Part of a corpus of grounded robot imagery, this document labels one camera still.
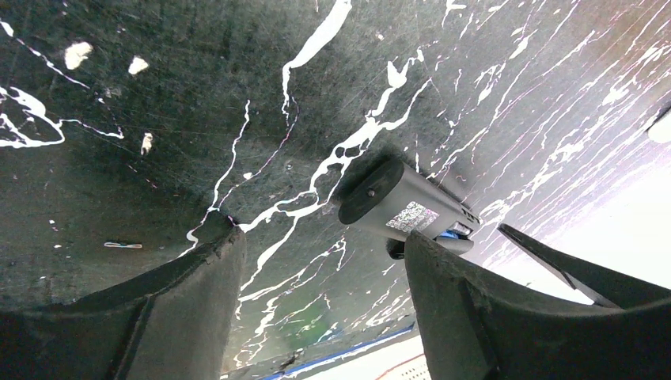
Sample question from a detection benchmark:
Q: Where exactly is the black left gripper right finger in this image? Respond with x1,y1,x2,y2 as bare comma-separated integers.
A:
404,232,670,379

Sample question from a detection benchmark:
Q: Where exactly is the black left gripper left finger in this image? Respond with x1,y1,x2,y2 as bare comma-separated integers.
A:
1,228,247,379

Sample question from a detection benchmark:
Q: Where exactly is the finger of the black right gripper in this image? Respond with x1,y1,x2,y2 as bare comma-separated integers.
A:
497,223,670,309

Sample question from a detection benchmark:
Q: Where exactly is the blue battery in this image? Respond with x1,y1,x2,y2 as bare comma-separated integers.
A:
437,230,461,240

